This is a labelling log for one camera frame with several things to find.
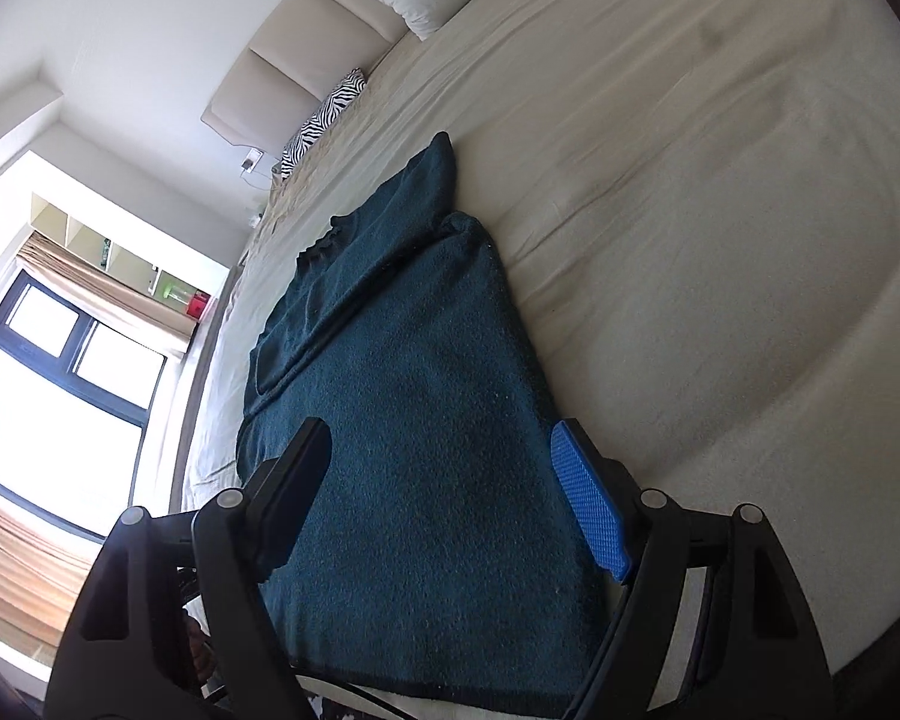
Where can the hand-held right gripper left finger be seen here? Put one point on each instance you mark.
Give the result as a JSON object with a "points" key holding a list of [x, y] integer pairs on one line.
{"points": [[294, 491]]}

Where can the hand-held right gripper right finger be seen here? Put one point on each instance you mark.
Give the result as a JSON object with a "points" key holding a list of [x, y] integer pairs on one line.
{"points": [[592, 510]]}

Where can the dark teal towel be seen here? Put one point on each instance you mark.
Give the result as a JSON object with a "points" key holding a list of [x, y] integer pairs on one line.
{"points": [[412, 420]]}

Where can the red box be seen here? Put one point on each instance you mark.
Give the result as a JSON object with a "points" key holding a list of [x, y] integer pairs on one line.
{"points": [[199, 305]]}

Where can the green bottle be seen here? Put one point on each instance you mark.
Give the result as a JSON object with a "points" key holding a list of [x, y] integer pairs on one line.
{"points": [[171, 289]]}

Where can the black framed window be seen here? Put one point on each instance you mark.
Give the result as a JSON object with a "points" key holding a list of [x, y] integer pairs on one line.
{"points": [[52, 382]]}

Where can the beige curtain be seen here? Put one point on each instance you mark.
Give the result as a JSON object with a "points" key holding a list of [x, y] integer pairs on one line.
{"points": [[105, 292]]}

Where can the bed with cream sheet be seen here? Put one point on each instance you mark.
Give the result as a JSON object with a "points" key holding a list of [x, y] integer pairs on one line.
{"points": [[645, 240]]}

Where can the zebra print pillow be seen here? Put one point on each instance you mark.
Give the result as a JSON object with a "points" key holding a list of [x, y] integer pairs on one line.
{"points": [[322, 120]]}

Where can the cream padded headboard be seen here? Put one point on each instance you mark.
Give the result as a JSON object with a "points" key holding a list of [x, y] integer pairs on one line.
{"points": [[285, 67]]}

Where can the white wall shelf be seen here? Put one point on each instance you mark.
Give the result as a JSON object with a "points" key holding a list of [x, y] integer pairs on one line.
{"points": [[112, 247]]}

